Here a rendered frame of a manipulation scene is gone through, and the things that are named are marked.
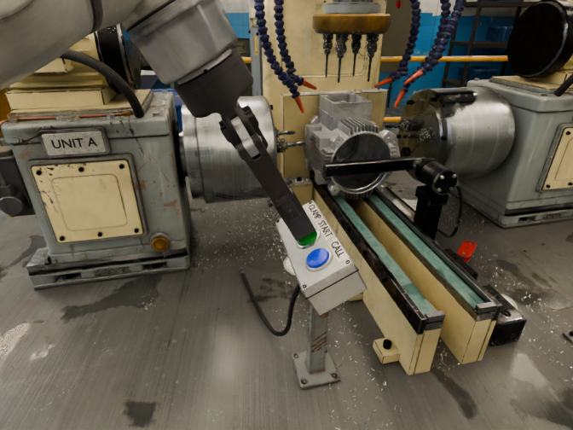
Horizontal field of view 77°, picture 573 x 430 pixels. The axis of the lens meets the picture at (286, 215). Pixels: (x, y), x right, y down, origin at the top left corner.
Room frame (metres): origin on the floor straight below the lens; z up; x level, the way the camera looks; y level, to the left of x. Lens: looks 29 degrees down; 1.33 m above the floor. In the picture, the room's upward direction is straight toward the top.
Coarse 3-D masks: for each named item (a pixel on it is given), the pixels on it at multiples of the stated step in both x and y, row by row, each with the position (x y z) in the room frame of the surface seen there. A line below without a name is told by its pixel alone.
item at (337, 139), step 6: (312, 120) 0.99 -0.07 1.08; (318, 120) 0.99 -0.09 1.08; (336, 132) 0.84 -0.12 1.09; (384, 132) 0.85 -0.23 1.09; (330, 138) 0.83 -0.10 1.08; (336, 138) 0.82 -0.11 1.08; (342, 138) 0.82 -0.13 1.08; (384, 138) 0.84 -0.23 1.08; (390, 138) 0.85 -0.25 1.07; (336, 144) 0.82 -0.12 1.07; (330, 186) 0.82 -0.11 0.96; (336, 186) 0.82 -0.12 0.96; (378, 186) 0.84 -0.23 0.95; (384, 186) 0.85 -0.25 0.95; (336, 192) 0.82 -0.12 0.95
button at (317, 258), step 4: (320, 248) 0.38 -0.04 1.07; (312, 252) 0.38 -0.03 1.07; (316, 252) 0.37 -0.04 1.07; (320, 252) 0.37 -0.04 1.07; (324, 252) 0.37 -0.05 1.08; (308, 256) 0.37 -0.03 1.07; (312, 256) 0.37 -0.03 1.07; (316, 256) 0.37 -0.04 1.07; (320, 256) 0.36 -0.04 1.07; (324, 256) 0.36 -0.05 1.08; (328, 256) 0.36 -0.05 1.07; (308, 260) 0.37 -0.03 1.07; (312, 260) 0.36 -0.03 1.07; (316, 260) 0.36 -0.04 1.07; (320, 260) 0.36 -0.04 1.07; (324, 260) 0.36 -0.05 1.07; (308, 264) 0.36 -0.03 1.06; (312, 264) 0.36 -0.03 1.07; (316, 264) 0.35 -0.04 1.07; (320, 264) 0.35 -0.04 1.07
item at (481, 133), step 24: (432, 96) 0.95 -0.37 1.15; (456, 96) 0.93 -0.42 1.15; (480, 96) 0.94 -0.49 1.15; (408, 120) 1.02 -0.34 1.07; (432, 120) 0.93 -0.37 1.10; (456, 120) 0.88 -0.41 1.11; (480, 120) 0.89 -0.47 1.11; (504, 120) 0.90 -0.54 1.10; (408, 144) 1.01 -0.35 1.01; (432, 144) 0.91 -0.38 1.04; (456, 144) 0.86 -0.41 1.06; (480, 144) 0.87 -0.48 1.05; (504, 144) 0.89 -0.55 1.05; (456, 168) 0.87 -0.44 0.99; (480, 168) 0.89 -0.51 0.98
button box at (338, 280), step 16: (304, 208) 0.49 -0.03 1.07; (320, 224) 0.44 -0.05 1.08; (288, 240) 0.43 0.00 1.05; (320, 240) 0.40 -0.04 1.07; (336, 240) 0.39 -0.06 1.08; (288, 256) 0.40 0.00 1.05; (304, 256) 0.39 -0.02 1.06; (336, 256) 0.36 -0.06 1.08; (304, 272) 0.36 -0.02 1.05; (320, 272) 0.35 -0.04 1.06; (336, 272) 0.34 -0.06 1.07; (352, 272) 0.34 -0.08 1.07; (304, 288) 0.33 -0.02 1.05; (320, 288) 0.33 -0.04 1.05; (336, 288) 0.34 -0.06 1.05; (352, 288) 0.34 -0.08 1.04; (320, 304) 0.33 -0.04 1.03; (336, 304) 0.34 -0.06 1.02
